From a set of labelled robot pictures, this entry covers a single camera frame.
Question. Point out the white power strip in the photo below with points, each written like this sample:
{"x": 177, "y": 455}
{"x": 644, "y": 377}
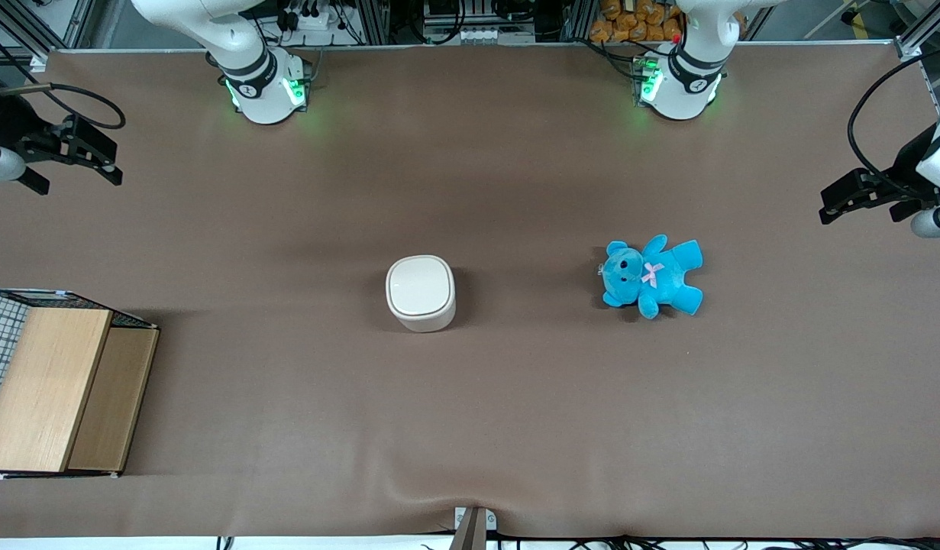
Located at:
{"x": 311, "y": 17}

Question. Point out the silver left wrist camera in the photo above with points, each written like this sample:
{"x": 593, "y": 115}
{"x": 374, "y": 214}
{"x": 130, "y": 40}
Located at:
{"x": 935, "y": 223}

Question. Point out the light wooden box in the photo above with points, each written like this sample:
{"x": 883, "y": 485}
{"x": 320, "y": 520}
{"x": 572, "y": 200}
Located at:
{"x": 53, "y": 386}

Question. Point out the aluminium frame post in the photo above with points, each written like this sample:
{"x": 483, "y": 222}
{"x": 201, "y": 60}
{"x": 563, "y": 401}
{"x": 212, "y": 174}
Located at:
{"x": 27, "y": 27}
{"x": 924, "y": 27}

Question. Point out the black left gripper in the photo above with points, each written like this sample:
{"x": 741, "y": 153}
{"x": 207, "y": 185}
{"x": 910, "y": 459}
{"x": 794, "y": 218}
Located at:
{"x": 902, "y": 169}

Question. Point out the brown table mat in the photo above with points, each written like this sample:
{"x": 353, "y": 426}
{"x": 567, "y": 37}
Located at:
{"x": 470, "y": 412}

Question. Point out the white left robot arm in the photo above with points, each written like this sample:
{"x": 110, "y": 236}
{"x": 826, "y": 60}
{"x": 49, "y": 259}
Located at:
{"x": 679, "y": 92}

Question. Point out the orange plush toy pile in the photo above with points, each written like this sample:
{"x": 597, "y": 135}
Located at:
{"x": 634, "y": 21}

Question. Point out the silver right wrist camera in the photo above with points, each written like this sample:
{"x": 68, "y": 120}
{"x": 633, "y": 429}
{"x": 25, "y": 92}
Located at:
{"x": 0, "y": 164}

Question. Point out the blue teddy bear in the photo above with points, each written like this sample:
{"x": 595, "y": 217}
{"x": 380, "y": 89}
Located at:
{"x": 657, "y": 276}

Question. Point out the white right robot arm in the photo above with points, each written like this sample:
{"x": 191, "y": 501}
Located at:
{"x": 260, "y": 84}

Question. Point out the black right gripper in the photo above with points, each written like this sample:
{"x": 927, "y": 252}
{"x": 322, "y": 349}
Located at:
{"x": 10, "y": 122}

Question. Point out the white square trash can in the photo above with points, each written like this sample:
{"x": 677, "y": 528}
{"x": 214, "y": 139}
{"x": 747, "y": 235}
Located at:
{"x": 421, "y": 292}

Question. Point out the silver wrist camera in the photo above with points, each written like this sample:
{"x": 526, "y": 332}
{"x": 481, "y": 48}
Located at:
{"x": 0, "y": 164}
{"x": 935, "y": 223}

